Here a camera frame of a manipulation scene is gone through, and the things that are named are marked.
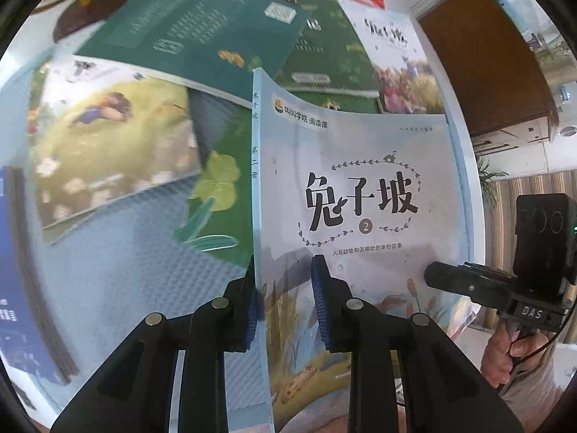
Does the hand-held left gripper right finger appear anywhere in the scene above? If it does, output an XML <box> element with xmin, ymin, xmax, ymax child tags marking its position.
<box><xmin>310</xmin><ymin>255</ymin><xmax>535</xmax><ymax>433</ymax></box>

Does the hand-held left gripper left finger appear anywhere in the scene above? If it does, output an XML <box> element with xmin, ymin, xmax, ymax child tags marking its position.
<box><xmin>49</xmin><ymin>255</ymin><xmax>264</xmax><ymax>433</ymax></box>

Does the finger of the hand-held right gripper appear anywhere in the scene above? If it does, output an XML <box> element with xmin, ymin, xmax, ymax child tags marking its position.
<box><xmin>423</xmin><ymin>259</ymin><xmax>517</xmax><ymax>311</ymax></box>

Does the green yellow-flower book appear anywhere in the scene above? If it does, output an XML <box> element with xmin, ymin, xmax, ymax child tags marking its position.
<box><xmin>173</xmin><ymin>92</ymin><xmax>382</xmax><ymax>258</ymax></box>

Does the reed pond picture book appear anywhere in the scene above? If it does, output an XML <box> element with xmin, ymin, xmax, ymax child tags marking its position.
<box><xmin>250</xmin><ymin>67</ymin><xmax>474</xmax><ymax>433</ymax></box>

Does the meadow picture book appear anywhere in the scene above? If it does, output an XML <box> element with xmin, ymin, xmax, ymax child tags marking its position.
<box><xmin>34</xmin><ymin>56</ymin><xmax>203</xmax><ymax>245</ymax></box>

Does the farmer picture book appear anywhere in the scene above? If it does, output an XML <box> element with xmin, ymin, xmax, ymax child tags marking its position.
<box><xmin>336</xmin><ymin>0</ymin><xmax>449</xmax><ymax>115</ymax></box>

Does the dark blue book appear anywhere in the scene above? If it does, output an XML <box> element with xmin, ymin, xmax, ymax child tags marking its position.
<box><xmin>0</xmin><ymin>165</ymin><xmax>79</xmax><ymax>386</ymax></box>

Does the dark green leafy book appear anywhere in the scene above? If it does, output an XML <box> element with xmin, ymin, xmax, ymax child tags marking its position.
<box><xmin>219</xmin><ymin>0</ymin><xmax>382</xmax><ymax>100</ymax></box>

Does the dark teal green book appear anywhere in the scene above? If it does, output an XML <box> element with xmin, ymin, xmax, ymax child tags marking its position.
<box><xmin>73</xmin><ymin>0</ymin><xmax>316</xmax><ymax>109</ymax></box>

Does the person's right forearm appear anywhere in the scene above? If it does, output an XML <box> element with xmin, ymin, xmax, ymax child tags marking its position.
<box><xmin>498</xmin><ymin>343</ymin><xmax>575</xmax><ymax>433</ymax></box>

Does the person's right hand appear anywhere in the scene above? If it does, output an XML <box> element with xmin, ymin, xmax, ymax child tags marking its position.
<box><xmin>480</xmin><ymin>322</ymin><xmax>544</xmax><ymax>389</ymax></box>

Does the green floor plant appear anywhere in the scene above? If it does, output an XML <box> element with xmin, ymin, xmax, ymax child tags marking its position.
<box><xmin>473</xmin><ymin>156</ymin><xmax>510</xmax><ymax>208</ymax></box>

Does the light blue textured mat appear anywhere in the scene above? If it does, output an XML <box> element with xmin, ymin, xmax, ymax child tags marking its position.
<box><xmin>0</xmin><ymin>40</ymin><xmax>474</xmax><ymax>433</ymax></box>

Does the dark wooden cabinet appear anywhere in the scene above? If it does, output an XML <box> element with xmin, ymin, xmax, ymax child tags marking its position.
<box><xmin>415</xmin><ymin>0</ymin><xmax>560</xmax><ymax>138</ymax></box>

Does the antique tan globe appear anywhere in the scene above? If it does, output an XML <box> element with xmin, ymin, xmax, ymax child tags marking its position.
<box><xmin>34</xmin><ymin>0</ymin><xmax>133</xmax><ymax>43</ymax></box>

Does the black cable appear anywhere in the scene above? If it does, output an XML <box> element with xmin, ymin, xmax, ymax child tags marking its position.
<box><xmin>509</xmin><ymin>307</ymin><xmax>571</xmax><ymax>371</ymax></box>

